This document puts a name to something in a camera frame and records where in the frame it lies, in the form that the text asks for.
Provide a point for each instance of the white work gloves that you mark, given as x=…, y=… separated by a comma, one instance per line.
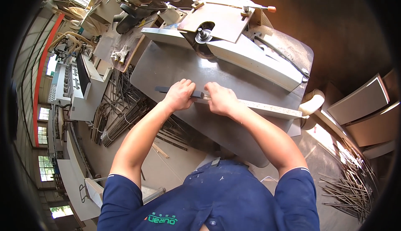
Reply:
x=120, y=54

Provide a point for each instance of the stack of brown panels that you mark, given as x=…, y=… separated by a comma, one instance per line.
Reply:
x=360, y=105

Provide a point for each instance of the short white fence board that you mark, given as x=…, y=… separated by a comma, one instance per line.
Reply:
x=163, y=36

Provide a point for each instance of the loose wood offcut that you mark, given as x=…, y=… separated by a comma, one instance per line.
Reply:
x=160, y=150

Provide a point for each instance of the grey metal machine table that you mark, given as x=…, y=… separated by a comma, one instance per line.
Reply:
x=184, y=69

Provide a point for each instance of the spindle cutter head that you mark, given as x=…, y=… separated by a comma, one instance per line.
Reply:
x=203, y=36

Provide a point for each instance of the long white fence board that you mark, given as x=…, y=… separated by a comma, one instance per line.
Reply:
x=257, y=61

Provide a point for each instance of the heap of thin wood strips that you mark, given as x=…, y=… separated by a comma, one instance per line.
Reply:
x=354, y=187

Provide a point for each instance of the person's body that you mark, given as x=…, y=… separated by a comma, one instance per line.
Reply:
x=225, y=199

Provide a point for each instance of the person's right fingers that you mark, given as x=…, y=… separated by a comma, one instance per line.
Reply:
x=214, y=88

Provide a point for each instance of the brown guard plate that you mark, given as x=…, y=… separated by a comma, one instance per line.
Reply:
x=219, y=19

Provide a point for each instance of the pile of bundled dark strips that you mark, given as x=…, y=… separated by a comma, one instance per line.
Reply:
x=125, y=118

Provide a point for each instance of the black metal bar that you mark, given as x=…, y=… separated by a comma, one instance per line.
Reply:
x=282, y=55

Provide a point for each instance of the person's left hand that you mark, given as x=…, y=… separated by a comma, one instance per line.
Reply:
x=178, y=96

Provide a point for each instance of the person's left fingers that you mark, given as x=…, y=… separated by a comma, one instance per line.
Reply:
x=187, y=84

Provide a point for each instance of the person's right hand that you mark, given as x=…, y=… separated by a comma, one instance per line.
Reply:
x=224, y=101

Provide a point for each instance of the dusty brown side board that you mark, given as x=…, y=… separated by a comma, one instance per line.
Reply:
x=109, y=39

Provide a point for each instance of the long white panel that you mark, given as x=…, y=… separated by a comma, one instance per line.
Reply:
x=73, y=180

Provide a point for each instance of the long wooden moulding strip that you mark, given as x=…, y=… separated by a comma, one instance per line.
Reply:
x=269, y=108

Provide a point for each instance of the white edge banding machine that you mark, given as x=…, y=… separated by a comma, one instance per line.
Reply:
x=78, y=86

